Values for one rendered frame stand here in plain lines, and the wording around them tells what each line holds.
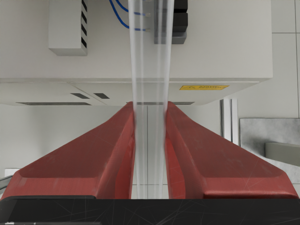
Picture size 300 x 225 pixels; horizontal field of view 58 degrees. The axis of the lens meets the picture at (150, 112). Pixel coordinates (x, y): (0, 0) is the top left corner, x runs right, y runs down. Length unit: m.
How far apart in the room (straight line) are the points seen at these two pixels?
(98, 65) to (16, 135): 0.76
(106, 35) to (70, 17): 0.07
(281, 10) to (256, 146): 0.56
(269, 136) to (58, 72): 0.88
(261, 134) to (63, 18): 0.89
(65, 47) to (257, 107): 0.87
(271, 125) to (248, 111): 0.10
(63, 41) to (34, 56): 0.08
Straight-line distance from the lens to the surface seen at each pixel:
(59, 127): 1.12
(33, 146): 1.16
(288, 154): 1.00
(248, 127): 1.13
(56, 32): 0.45
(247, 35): 0.50
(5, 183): 1.09
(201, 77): 0.46
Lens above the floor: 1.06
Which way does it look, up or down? 87 degrees down
